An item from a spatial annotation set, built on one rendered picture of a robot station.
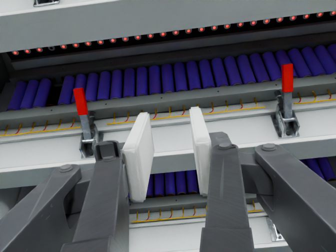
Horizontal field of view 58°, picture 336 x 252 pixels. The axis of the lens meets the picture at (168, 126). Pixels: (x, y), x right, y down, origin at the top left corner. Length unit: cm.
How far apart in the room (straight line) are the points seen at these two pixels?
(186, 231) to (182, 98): 24
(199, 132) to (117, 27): 23
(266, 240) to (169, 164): 22
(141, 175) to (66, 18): 24
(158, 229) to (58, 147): 23
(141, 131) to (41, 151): 31
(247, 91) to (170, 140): 13
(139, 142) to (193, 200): 40
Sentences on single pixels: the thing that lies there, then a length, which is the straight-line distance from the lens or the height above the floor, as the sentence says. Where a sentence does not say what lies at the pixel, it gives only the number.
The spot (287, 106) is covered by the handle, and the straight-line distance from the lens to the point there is 42.
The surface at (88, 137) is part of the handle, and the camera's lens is 42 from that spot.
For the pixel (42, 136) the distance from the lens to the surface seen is 48.
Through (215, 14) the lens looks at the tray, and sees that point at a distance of 36.
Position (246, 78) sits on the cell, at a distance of 47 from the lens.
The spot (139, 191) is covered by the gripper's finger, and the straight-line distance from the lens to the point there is 15.
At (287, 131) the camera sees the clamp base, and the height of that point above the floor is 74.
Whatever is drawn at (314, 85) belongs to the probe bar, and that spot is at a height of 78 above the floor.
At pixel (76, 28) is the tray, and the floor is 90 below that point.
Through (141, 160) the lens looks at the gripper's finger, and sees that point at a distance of 15.
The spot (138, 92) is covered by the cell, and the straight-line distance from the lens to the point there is 46.
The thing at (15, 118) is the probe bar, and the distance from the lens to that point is 50.
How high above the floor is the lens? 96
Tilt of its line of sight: 28 degrees down
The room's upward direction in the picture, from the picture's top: 8 degrees counter-clockwise
